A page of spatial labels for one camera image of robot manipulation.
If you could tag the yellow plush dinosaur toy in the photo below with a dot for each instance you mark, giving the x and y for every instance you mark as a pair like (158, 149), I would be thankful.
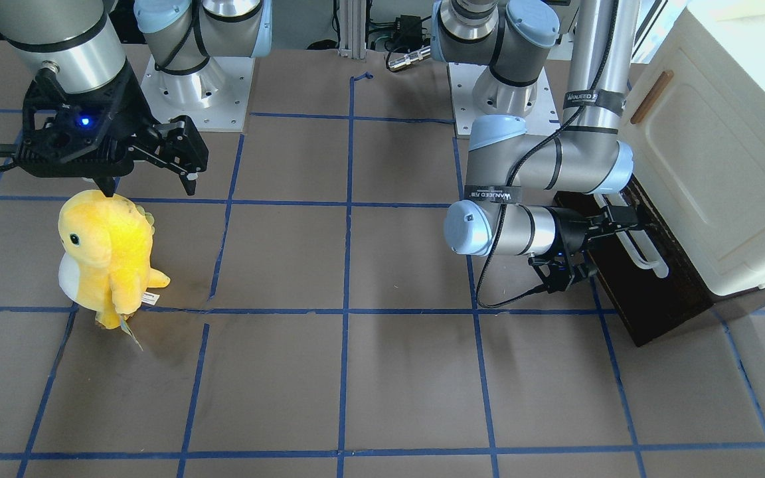
(106, 265)

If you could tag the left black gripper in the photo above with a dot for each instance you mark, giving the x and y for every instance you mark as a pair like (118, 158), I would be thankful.
(572, 232)

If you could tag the aluminium frame post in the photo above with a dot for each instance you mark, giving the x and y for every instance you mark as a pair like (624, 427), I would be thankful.
(352, 29)

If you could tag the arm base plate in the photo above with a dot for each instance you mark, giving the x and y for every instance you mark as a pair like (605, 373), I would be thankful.
(536, 104)
(215, 98)

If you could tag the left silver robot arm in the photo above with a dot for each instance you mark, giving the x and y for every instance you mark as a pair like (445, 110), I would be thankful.
(512, 39)

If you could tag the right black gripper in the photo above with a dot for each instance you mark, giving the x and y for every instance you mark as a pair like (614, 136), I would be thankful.
(132, 106)

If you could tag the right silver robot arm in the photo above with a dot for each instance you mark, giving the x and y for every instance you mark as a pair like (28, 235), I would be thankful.
(78, 41)

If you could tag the silver metal connector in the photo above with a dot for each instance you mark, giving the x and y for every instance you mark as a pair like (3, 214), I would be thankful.
(408, 60)

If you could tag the black power adapter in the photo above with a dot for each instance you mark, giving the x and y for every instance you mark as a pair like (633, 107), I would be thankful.
(408, 31)

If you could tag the white cabinet body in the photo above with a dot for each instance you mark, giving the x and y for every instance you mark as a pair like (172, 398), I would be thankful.
(696, 122)

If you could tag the white drawer handle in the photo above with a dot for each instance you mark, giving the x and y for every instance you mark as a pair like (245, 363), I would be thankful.
(637, 244)

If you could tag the dark wooden drawer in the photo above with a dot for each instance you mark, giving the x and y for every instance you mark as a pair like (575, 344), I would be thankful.
(649, 306)

